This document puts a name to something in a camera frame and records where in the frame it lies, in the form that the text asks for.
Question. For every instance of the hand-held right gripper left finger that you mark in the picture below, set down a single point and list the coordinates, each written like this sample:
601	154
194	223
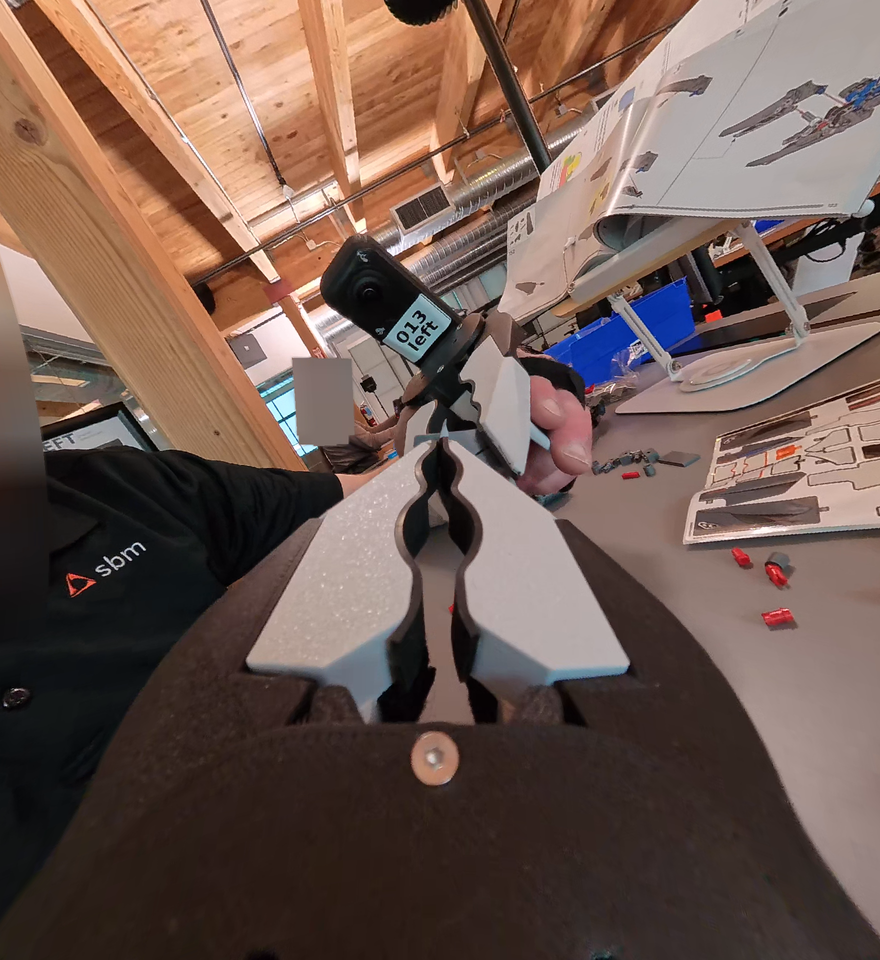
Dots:
342	585

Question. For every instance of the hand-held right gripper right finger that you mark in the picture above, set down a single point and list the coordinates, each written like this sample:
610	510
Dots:
537	592

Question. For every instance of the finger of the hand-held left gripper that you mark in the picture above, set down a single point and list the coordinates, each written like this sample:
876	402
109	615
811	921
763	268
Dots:
504	405
417	424

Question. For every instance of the person's left forearm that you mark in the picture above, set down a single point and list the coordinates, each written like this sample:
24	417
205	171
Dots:
312	484

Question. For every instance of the grey flat lego plate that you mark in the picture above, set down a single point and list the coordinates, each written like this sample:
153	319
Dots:
678	458

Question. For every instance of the red and black lego pin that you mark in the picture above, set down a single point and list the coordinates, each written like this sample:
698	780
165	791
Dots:
776	568

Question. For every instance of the lego sticker sheet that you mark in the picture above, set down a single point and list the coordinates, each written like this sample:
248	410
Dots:
807	465

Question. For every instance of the lego instruction booklet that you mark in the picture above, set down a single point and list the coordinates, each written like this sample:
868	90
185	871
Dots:
747	112

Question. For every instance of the person's left hand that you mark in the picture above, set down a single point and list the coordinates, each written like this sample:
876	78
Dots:
564	442

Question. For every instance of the blue plastic bin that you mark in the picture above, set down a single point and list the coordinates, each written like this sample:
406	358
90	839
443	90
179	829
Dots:
575	345
657	315

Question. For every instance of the white vent grille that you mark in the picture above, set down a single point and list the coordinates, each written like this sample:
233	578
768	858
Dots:
420	208

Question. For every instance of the grey electrical panel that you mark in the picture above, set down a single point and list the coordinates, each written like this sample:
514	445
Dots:
246	350

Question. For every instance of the clear plastic bag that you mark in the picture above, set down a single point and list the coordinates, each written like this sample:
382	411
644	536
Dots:
631	358

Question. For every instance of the white booklet stand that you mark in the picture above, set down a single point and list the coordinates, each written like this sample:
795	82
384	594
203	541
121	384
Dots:
747	375

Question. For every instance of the black metal pole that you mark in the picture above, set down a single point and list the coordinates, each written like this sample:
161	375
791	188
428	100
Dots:
511	82

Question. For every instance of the person in black shirt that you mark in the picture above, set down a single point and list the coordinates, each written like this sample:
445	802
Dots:
72	675

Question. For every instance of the black ribbed knob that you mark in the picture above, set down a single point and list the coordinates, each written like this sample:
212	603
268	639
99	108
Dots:
419	9

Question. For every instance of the black framed monitor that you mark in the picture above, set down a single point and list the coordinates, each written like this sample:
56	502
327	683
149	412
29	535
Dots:
99	431

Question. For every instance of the silver ventilation duct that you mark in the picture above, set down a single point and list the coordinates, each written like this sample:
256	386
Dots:
470	240

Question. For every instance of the wooden post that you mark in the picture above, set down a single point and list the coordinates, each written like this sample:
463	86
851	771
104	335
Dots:
110	247

